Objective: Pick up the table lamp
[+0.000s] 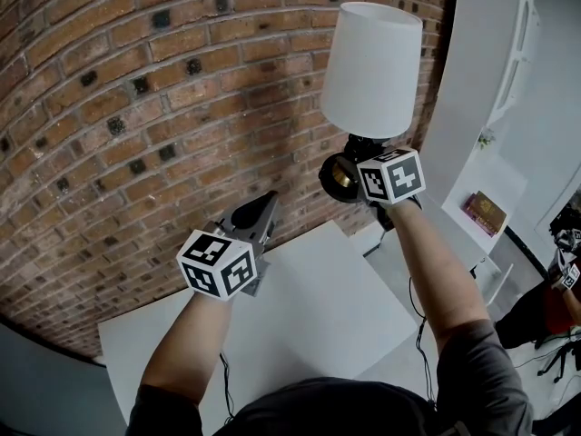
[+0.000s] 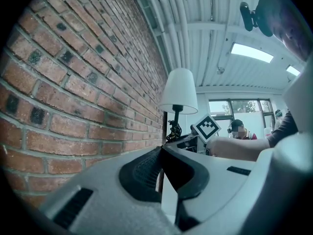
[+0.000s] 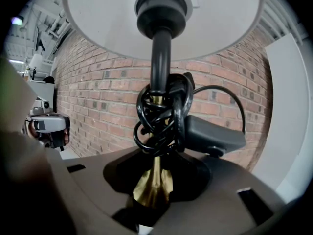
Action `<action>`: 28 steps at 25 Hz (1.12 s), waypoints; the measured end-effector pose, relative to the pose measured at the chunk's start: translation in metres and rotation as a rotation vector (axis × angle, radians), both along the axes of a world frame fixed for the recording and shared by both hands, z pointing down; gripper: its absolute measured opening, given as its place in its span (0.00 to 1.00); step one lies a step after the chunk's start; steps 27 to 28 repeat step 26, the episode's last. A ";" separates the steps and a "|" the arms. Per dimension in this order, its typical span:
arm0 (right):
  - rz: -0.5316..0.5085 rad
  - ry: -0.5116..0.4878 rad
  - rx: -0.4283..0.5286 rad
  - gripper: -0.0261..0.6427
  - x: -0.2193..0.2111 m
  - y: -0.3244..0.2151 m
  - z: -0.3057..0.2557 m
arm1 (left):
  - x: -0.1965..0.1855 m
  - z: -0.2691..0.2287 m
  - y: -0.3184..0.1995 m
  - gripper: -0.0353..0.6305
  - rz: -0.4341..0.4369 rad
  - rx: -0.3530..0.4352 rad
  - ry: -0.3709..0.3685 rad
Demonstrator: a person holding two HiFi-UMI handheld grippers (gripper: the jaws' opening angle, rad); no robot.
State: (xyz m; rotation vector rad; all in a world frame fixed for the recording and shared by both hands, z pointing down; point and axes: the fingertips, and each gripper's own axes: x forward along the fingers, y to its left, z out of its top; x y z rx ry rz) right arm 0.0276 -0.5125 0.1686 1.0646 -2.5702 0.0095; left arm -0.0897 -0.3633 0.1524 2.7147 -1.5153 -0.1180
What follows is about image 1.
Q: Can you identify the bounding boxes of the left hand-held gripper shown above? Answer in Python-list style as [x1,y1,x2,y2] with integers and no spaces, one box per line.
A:
[176,190,281,300]

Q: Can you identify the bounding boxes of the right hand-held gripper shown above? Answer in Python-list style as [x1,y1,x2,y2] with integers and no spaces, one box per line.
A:
[343,134,428,232]

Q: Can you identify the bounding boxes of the white shade table lamp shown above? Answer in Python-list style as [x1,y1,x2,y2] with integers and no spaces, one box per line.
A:
[318,1,424,205]

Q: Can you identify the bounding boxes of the person's left forearm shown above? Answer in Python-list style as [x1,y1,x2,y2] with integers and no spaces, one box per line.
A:
[140,283,237,409]

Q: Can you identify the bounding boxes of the person's right forearm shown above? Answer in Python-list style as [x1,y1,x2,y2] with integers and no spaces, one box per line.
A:
[388,200,494,352]

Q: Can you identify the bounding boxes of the white shelf unit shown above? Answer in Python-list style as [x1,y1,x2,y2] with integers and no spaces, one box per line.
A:
[419,0,546,299]

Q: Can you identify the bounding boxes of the purple and brown book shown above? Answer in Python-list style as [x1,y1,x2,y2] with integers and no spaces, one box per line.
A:
[462,191,508,238]

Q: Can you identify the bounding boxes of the black tripod stand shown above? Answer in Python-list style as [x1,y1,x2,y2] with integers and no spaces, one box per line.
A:
[536,333,581,384]

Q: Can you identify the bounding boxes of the black cable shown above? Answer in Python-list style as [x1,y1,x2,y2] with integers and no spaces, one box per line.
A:
[219,352,238,424]
[407,274,438,411]

